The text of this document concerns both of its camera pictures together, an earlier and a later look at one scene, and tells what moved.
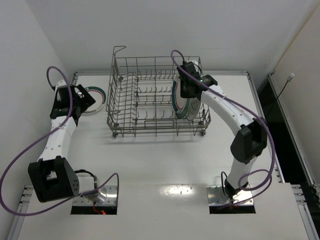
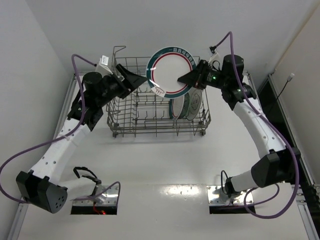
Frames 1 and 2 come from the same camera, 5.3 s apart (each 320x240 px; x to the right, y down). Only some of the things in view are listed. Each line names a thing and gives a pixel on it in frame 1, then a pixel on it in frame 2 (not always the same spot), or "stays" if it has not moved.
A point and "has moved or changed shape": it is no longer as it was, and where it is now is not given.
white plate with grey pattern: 194,107 stays
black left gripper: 83,100 to 122,81
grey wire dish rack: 140,101 stays
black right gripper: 186,91 to 200,75
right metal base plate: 216,196 stays
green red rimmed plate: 99,96 has moved or changed shape
